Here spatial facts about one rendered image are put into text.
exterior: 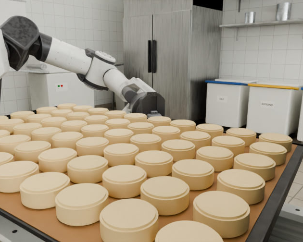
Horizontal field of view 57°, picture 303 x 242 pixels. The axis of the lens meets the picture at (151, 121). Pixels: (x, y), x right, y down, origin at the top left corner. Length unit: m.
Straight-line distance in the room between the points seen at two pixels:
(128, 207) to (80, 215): 0.04
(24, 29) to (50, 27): 4.44
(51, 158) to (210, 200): 0.21
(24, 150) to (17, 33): 0.59
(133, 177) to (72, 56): 0.75
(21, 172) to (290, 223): 0.41
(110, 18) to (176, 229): 6.01
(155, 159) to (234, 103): 3.69
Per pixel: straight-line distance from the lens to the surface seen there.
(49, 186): 0.31
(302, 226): 0.53
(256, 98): 3.88
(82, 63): 1.02
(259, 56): 4.56
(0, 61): 0.88
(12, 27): 0.98
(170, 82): 4.29
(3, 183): 0.36
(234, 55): 4.73
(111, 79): 0.97
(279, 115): 3.81
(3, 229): 0.49
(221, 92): 4.10
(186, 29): 4.11
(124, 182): 0.30
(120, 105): 5.76
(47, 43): 1.00
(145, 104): 0.67
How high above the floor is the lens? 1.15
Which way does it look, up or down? 14 degrees down
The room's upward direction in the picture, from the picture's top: straight up
